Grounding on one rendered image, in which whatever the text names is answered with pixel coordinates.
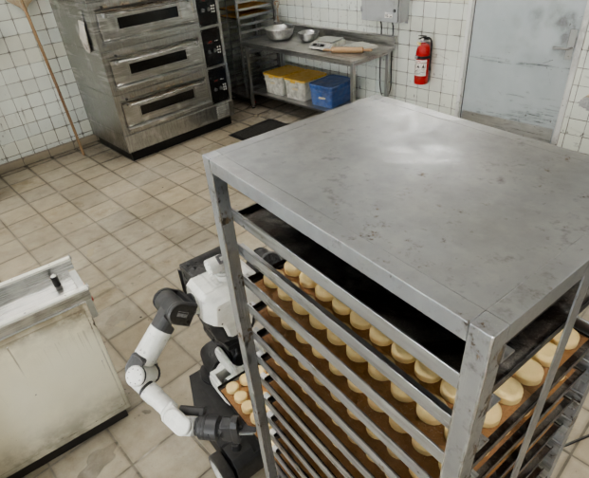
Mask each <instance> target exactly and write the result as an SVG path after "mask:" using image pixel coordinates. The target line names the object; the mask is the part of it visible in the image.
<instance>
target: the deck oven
mask: <svg viewBox="0 0 589 478"><path fill-rule="evenodd" d="M49 3H50V6H51V8H52V11H53V14H54V17H55V21H56V24H57V27H58V30H59V32H60V35H61V38H62V41H63V44H64V49H65V52H66V55H67V58H68V60H69V63H70V66H71V69H72V72H73V75H74V78H75V81H76V84H77V86H78V89H79V92H80V95H81V98H82V101H83V106H84V109H85V112H86V115H87V117H88V120H89V123H90V126H91V129H92V132H93V134H94V135H96V136H97V137H99V139H100V142H101V143H102V144H104V145H106V146H107V147H109V148H111V149H113V150H115V151H116V152H118V153H120V154H122V155H124V156H126V157H128V158H130V159H132V160H134V161H135V160H138V159H141V158H143V157H146V156H149V155H152V154H154V153H157V152H159V151H162V150H164V149H167V148H170V147H172V146H175V145H177V144H179V143H182V142H184V141H187V140H189V139H192V138H196V137H199V136H201V135H204V134H206V133H209V132H211V131H213V130H216V129H218V128H221V127H224V126H226V125H229V124H231V118H230V116H232V115H234V108H233V101H232V94H231V88H230V74H229V68H228V64H227V56H226V50H225V44H224V37H223V30H222V25H221V18H220V11H219V5H218V0H49ZM81 12H82V13H83V18H81V17H82V14H81ZM82 19H83V21H84V23H85V30H86V34H87V38H88V42H89V44H90V49H91V52H90V53H89V52H87V51H86V50H85V49H84V47H83V43H82V40H81V39H80V28H79V23H78V20H82Z"/></svg>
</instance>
